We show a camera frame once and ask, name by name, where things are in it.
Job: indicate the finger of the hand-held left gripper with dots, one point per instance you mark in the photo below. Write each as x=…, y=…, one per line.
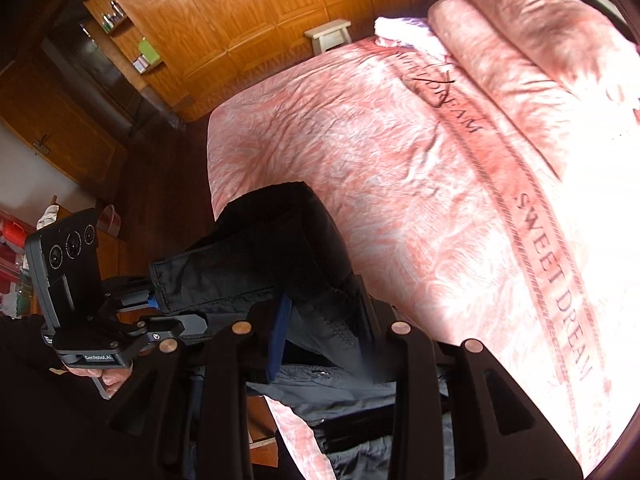
x=135, y=299
x=175, y=329

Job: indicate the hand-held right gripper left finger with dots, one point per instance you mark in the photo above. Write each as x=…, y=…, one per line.
x=277, y=340

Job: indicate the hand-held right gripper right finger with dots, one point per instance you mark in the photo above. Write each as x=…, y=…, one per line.
x=412, y=360

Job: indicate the black quilted pants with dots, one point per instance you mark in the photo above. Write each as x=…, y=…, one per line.
x=280, y=255

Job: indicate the person's left forearm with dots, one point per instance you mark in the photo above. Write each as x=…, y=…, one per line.
x=45, y=410

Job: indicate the person's left hand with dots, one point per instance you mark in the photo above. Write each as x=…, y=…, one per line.
x=107, y=377

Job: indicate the white rag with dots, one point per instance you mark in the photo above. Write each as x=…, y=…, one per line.
x=47, y=215

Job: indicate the pink bucket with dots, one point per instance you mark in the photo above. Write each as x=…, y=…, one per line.
x=107, y=220

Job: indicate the bed with pink sheet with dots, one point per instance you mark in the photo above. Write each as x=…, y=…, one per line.
x=400, y=185

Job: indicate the green box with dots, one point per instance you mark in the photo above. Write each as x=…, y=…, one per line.
x=149, y=54

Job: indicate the wooden wardrobe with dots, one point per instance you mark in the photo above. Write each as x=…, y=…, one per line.
x=240, y=20

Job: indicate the white stool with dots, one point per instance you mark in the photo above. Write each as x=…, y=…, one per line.
x=330, y=32

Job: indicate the folded pink duvet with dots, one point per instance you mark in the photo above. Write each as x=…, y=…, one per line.
x=525, y=50

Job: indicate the pale pink knitted cloth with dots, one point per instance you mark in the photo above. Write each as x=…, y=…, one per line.
x=405, y=30

